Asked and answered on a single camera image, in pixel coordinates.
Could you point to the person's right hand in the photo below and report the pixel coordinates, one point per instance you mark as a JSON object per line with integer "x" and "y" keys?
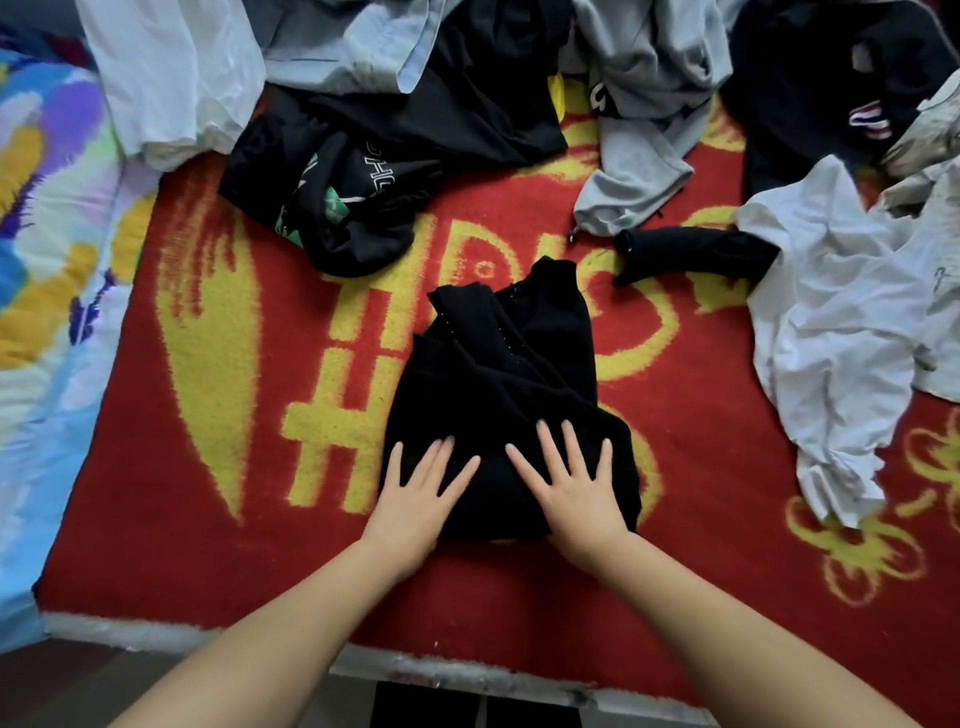
{"x": 573, "y": 503}

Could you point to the person's left hand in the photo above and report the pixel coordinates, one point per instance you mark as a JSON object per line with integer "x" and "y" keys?
{"x": 413, "y": 503}

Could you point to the black pants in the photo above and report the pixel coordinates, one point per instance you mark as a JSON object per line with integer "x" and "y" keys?
{"x": 495, "y": 360}

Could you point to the black printed t-shirt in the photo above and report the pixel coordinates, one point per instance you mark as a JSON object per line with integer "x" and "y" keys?
{"x": 338, "y": 188}

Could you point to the pile of mixed clothes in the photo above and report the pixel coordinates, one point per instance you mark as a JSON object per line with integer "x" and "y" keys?
{"x": 630, "y": 90}

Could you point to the person's left forearm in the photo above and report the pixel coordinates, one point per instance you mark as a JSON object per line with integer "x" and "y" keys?
{"x": 270, "y": 645}

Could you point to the person's right forearm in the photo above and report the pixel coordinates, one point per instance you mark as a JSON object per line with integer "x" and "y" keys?
{"x": 735, "y": 638}

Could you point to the person's black trousers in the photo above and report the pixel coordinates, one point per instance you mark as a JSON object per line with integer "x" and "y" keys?
{"x": 435, "y": 705}

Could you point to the white bed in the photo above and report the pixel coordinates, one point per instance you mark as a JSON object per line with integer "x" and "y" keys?
{"x": 225, "y": 645}

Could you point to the red bedsheet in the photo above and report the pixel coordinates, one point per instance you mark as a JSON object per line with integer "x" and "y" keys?
{"x": 720, "y": 600}

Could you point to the colourful patterned pillow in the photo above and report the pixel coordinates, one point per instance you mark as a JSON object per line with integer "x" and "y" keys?
{"x": 53, "y": 300}

